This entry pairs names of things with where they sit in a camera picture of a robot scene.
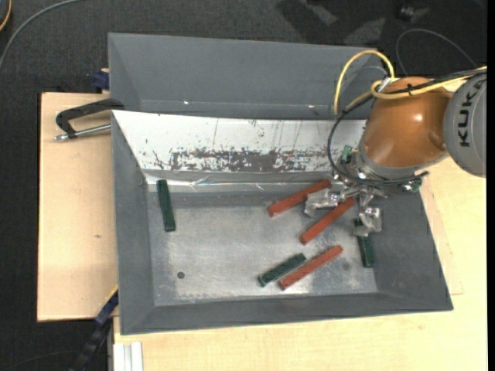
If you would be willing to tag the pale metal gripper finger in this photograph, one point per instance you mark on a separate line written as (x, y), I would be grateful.
(318, 201)
(370, 219)

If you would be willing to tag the dark green flat block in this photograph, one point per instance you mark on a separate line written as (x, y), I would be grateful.
(166, 207)
(367, 253)
(281, 269)

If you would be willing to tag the red-brown flat block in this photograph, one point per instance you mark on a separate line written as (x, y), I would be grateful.
(290, 203)
(323, 224)
(309, 267)

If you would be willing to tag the grey metal bin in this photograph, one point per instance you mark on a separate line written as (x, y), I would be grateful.
(232, 246)

